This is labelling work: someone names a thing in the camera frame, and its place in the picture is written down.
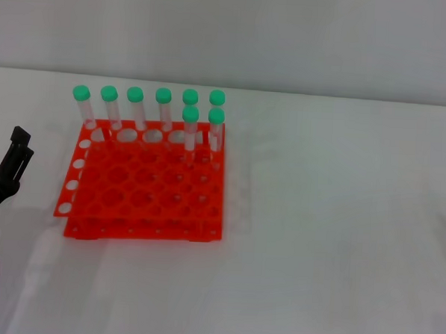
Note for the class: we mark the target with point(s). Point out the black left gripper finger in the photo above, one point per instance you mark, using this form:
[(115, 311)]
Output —
[(18, 141), (23, 164)]

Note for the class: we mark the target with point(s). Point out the clear tube with green cap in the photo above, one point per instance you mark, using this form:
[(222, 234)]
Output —
[(109, 93), (190, 114), (163, 95), (135, 94), (216, 116), (190, 96), (81, 93), (217, 97)]

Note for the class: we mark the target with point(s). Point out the orange plastic test tube rack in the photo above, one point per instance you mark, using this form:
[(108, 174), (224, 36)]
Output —
[(143, 185)]

